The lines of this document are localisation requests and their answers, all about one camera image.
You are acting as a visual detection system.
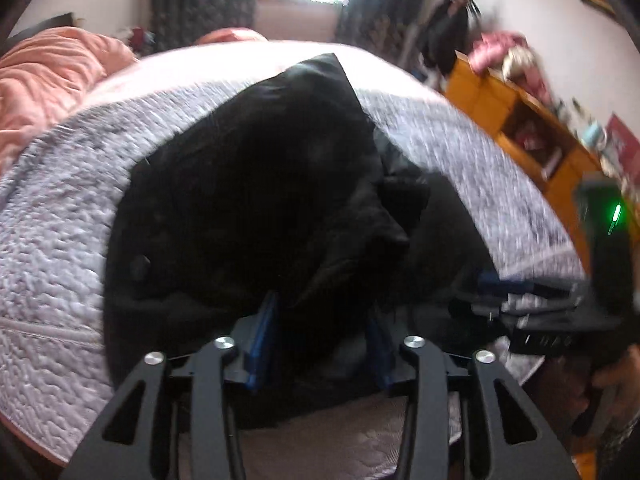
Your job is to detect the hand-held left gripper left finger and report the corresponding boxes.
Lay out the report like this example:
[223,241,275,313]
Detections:
[59,290,281,480]

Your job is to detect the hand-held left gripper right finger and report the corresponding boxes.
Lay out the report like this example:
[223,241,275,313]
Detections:
[364,310,582,480]

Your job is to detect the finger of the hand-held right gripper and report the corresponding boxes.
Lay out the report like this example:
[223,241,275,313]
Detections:
[475,269,587,297]
[449,294,587,322]

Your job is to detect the black pants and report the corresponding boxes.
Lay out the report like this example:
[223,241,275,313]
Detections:
[104,52,516,433]

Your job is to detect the person's right hand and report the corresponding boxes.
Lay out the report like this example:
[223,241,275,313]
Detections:
[592,354,640,397]

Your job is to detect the red box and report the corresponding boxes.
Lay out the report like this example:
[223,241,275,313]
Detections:
[607,114,640,173]

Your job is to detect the teal cup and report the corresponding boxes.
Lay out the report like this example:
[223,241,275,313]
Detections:
[582,124,607,150]

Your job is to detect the orange wooden cabinet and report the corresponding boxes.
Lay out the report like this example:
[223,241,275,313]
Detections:
[444,52,640,262]

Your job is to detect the grey quilted blanket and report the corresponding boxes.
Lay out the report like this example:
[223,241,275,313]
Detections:
[0,80,590,467]

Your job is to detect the pink clothes pile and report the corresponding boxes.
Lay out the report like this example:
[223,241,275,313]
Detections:
[467,30,557,92]

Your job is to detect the hanging dark clothes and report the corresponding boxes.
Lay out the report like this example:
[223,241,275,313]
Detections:
[417,0,484,77]

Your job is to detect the bed with pink sheet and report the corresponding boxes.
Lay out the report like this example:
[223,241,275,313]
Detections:
[0,25,591,480]

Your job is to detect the pink pillow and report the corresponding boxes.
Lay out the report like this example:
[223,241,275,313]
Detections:
[195,27,269,47]

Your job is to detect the dark patterned curtain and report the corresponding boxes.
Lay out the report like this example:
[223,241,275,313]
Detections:
[150,0,259,54]
[334,0,434,62]

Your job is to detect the red and dark clothes heap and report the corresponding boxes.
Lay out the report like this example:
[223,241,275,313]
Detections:
[125,27,157,54]

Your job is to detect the pink fleece blanket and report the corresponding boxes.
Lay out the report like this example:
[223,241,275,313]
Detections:
[0,26,139,177]

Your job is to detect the dark wooden headboard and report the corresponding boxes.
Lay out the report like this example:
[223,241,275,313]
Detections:
[5,11,76,47]

